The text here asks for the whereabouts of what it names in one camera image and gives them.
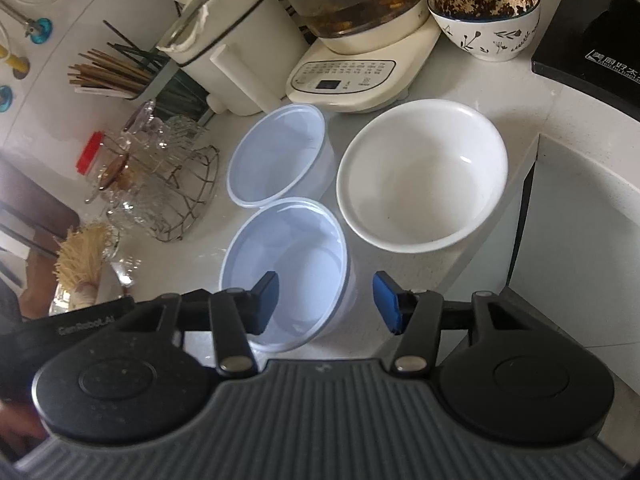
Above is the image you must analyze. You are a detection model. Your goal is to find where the dried noodle bundle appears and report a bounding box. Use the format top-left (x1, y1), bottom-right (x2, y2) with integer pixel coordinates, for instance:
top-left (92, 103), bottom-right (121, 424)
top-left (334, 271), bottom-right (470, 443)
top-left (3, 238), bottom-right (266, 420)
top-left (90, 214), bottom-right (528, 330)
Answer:
top-left (52, 224), bottom-right (120, 307)

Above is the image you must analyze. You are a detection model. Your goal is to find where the chopstick holder with chopsticks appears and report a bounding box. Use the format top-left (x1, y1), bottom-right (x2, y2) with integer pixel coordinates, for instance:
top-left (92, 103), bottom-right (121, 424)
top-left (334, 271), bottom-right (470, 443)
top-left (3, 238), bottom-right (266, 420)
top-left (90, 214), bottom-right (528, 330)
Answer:
top-left (67, 19), bottom-right (212, 112)

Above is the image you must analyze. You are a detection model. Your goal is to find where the flower-print bowl with dregs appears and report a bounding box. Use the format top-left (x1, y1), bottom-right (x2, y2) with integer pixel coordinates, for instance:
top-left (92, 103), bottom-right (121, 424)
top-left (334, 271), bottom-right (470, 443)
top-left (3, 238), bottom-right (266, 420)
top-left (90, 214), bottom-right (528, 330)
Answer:
top-left (428, 0), bottom-right (542, 63)

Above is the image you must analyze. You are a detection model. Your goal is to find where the white electric pot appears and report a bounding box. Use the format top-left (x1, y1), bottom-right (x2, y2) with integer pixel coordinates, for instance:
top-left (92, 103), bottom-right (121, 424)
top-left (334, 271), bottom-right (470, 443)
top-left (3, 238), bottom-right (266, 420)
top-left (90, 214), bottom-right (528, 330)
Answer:
top-left (157, 0), bottom-right (297, 117)

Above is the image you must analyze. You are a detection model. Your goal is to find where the dark wooden cutting board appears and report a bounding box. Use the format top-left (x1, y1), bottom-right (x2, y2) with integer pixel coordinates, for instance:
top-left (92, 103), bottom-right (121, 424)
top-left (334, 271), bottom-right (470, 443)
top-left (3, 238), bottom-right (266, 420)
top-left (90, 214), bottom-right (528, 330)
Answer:
top-left (0, 154), bottom-right (82, 322)

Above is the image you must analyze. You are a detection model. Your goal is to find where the black induction cooker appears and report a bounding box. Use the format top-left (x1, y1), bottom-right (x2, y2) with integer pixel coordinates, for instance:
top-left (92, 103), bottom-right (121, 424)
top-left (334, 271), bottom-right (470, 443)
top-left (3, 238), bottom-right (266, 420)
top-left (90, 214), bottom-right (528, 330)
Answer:
top-left (530, 0), bottom-right (640, 122)

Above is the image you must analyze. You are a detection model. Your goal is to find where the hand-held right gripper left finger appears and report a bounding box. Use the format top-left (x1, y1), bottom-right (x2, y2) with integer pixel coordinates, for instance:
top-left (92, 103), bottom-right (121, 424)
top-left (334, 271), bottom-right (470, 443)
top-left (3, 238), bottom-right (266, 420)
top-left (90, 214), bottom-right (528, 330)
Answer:
top-left (120, 271), bottom-right (280, 378)

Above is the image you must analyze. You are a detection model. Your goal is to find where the red-lidded plastic jar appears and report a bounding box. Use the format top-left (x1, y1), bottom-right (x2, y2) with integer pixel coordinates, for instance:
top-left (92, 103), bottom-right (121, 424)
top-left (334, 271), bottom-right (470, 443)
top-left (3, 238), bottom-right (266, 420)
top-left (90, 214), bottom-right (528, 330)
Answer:
top-left (75, 131), bottom-right (132, 192)

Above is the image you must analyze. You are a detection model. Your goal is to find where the person's left hand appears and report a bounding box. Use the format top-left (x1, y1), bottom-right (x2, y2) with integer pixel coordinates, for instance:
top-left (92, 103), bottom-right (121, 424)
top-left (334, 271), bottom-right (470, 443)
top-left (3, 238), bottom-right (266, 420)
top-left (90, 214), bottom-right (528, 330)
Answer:
top-left (0, 402), bottom-right (47, 455)

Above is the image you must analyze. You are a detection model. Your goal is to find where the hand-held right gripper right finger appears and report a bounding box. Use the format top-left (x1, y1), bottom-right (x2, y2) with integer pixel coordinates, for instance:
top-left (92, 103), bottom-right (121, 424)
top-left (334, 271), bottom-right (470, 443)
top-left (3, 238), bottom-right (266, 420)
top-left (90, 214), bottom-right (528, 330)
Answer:
top-left (372, 271), bottom-right (534, 378)

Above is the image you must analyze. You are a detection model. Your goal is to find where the wire basket of glass cups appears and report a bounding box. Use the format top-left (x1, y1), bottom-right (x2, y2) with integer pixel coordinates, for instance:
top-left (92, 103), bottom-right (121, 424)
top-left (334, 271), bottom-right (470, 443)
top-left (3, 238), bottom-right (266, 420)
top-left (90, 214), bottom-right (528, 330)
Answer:
top-left (84, 100), bottom-right (221, 244)

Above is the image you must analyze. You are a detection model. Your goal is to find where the glass kettle on cream base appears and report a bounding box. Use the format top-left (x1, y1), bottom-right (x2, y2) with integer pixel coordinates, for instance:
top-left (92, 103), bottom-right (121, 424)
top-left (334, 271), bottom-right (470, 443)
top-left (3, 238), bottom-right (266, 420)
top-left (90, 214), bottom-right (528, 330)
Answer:
top-left (260, 0), bottom-right (444, 115)

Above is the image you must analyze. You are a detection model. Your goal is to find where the clear plastic container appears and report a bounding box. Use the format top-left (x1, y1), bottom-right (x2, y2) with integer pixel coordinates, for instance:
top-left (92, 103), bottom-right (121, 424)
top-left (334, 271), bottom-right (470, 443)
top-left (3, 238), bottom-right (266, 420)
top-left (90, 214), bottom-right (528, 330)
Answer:
top-left (218, 197), bottom-right (357, 354)
top-left (225, 103), bottom-right (335, 209)

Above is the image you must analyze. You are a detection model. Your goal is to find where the plain white ceramic bowl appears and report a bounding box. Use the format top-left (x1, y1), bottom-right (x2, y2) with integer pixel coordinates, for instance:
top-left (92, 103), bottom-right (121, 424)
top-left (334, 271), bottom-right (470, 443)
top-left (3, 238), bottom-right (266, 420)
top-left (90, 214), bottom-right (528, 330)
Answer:
top-left (335, 98), bottom-right (510, 254)

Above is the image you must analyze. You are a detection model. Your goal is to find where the yellow gas pipe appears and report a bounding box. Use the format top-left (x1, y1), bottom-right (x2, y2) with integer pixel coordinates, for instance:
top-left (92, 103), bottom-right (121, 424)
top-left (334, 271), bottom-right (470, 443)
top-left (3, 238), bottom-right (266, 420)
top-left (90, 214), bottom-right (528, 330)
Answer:
top-left (0, 44), bottom-right (31, 80)

